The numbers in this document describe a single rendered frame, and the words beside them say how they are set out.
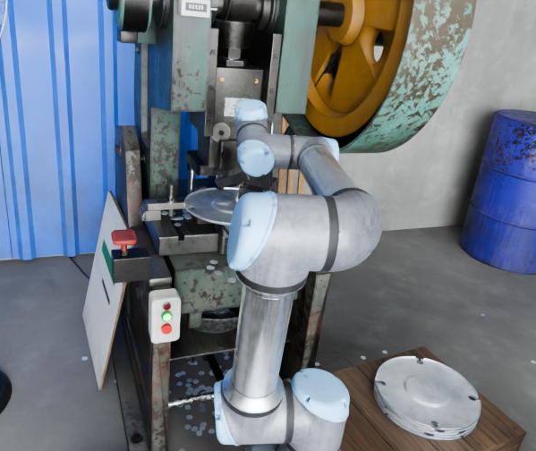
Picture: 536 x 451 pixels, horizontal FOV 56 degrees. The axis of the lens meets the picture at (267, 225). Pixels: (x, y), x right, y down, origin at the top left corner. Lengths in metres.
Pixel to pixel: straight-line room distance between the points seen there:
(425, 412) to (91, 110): 1.97
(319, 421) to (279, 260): 0.40
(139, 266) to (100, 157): 1.39
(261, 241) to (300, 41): 0.85
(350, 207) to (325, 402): 0.41
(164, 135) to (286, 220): 1.05
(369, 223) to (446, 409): 0.88
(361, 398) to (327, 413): 0.54
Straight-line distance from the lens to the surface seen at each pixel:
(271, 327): 0.83
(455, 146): 3.66
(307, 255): 0.73
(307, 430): 1.03
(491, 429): 1.61
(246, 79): 1.47
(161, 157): 1.73
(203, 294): 1.49
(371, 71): 1.54
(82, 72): 2.61
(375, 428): 1.50
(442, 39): 1.36
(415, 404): 1.53
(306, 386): 1.03
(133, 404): 1.92
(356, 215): 0.75
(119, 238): 1.35
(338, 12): 1.62
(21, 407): 2.02
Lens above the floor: 1.35
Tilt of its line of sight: 24 degrees down
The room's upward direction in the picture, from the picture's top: 6 degrees clockwise
